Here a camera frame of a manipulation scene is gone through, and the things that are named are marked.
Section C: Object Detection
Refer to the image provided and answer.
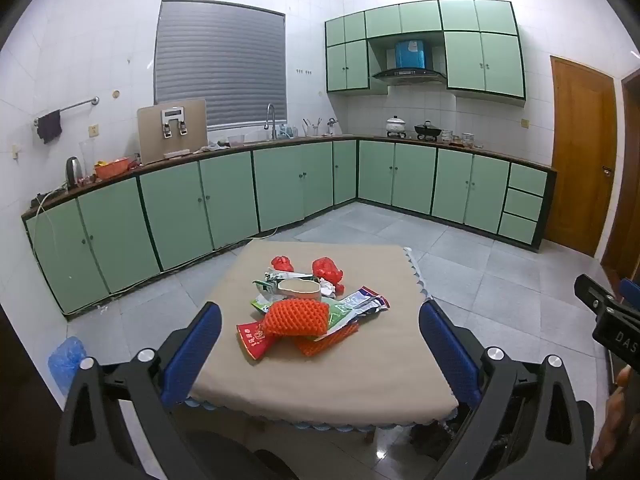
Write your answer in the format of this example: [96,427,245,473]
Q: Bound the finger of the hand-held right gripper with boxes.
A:
[574,274,627,317]
[619,277,640,312]

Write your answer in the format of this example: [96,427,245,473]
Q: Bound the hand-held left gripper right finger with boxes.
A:
[418,300,596,480]

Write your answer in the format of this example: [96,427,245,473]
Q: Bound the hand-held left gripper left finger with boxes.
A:
[56,301,223,480]

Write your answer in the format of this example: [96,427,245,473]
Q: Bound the thick orange foam fruit net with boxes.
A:
[263,298,331,337]

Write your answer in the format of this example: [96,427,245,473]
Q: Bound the clear green printed snack wrapper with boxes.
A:
[320,300,363,335]

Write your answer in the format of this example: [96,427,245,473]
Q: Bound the person's right hand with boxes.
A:
[590,366,640,472]

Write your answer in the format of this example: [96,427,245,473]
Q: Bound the red snack packet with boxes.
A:
[236,321,276,362]

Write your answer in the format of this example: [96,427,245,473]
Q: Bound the silver foil wrapper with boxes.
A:
[345,286,391,317]

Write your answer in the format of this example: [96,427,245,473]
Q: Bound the wooden door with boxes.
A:
[601,67,640,281]
[544,55,617,258]

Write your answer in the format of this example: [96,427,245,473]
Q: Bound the white green crumpled wrapper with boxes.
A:
[252,268,314,294]

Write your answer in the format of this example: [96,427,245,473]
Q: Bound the flat orange foam fruit net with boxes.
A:
[292,322,360,357]

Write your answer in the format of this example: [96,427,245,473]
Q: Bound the white paper cup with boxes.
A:
[277,280,322,302]

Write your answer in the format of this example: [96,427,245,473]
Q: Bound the blue plastic bag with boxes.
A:
[48,336,89,396]

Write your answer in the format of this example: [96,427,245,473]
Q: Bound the large red plastic bag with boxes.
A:
[312,257,345,295]

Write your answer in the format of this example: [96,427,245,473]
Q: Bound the green base cabinets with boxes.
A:
[21,135,557,317]

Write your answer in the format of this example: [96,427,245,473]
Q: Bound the orange plastic basket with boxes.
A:
[94,157,132,181]

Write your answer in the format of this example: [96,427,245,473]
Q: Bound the steel electric kettle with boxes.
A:
[65,156,85,190]

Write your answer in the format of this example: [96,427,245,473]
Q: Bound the beige water purifier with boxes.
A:
[137,99,208,166]

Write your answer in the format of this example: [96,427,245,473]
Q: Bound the dark hanging towel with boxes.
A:
[36,110,63,145]

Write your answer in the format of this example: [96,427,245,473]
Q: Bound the range hood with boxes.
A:
[372,37,447,85]

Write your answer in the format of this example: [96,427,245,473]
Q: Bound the grey window blind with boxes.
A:
[154,0,289,131]

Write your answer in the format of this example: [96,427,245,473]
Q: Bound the white power cable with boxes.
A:
[34,191,64,217]

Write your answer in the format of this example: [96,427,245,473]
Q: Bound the green wall cabinets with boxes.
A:
[324,0,527,109]

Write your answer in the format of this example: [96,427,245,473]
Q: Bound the steel towel rail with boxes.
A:
[34,96,100,127]

